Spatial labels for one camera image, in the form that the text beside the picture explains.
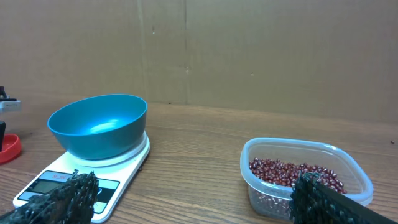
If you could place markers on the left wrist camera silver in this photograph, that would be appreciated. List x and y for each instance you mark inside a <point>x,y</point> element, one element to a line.
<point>10,105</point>

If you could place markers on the white digital kitchen scale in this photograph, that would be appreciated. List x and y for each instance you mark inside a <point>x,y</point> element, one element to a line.
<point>114,174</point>

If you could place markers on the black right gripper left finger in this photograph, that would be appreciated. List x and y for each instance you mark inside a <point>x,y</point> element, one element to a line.
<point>70,203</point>

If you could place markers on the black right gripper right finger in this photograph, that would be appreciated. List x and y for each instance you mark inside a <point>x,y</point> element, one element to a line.
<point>313,202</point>

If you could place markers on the red adzuki beans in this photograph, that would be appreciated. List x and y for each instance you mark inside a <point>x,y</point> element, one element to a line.
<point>286,174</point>

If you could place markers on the teal plastic bowl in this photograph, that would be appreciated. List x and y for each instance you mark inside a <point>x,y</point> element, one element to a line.
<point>100,127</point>

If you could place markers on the red scoop with blue handle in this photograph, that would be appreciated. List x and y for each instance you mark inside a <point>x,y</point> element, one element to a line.
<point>11,148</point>

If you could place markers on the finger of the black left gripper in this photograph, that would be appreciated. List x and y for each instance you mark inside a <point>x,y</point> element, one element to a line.
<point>2,133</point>

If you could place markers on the clear plastic container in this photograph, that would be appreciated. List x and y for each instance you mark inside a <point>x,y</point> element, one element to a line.
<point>273,200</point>

